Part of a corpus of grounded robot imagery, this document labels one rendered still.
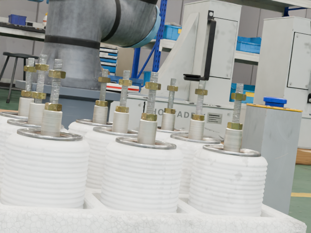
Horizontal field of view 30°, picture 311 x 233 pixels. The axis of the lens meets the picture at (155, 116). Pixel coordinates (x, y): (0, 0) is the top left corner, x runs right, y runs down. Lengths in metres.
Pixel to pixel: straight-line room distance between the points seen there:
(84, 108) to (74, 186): 0.52
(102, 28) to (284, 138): 0.46
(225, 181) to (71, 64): 0.54
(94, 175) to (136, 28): 0.56
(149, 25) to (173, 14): 8.58
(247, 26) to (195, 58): 6.89
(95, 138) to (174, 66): 2.28
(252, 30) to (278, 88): 6.50
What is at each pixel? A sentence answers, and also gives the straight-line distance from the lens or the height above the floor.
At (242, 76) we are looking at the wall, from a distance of 9.84.
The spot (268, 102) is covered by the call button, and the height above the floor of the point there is 0.32.
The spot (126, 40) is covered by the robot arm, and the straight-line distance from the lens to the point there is 1.30.
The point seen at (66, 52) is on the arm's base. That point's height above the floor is 0.37.
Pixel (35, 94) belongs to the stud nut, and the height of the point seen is 0.29.
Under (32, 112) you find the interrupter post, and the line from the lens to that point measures 0.79.
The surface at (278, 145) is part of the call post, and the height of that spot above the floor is 0.25.
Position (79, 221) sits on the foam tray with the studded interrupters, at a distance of 0.63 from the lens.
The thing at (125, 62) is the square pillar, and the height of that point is 0.56.
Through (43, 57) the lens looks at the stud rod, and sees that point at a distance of 0.79.
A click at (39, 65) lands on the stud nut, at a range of 0.79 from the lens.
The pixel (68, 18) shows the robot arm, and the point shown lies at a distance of 1.19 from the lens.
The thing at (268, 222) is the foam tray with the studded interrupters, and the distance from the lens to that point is 0.72.
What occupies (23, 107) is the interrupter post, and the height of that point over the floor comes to 0.27.
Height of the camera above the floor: 0.32
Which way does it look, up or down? 3 degrees down
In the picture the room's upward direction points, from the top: 7 degrees clockwise
